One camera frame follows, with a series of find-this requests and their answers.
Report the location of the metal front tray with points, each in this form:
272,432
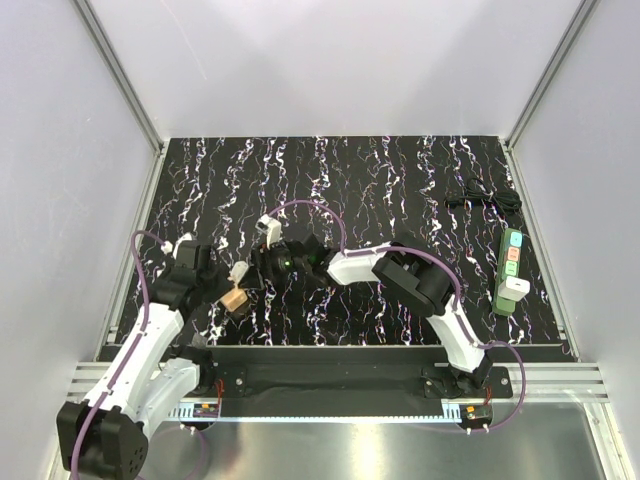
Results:
545,441

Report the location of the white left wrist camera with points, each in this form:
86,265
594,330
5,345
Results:
168,247

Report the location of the aluminium frame rail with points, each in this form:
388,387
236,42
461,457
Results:
99,37

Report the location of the green power strip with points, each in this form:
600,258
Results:
509,253

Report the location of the beige cube socket adapter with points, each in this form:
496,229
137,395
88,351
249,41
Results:
234,295

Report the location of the white charger on strip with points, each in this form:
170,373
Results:
514,288

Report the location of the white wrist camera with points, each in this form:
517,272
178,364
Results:
271,228
168,247

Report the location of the white plug adapter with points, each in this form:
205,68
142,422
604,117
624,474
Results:
238,271

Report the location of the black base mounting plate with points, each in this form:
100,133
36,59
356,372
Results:
304,378

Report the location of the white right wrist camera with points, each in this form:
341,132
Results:
271,228

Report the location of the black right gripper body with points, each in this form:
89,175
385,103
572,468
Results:
279,262

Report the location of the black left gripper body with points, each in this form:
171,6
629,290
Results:
215,282

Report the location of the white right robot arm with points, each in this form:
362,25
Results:
409,274

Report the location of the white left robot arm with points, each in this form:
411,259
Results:
107,434

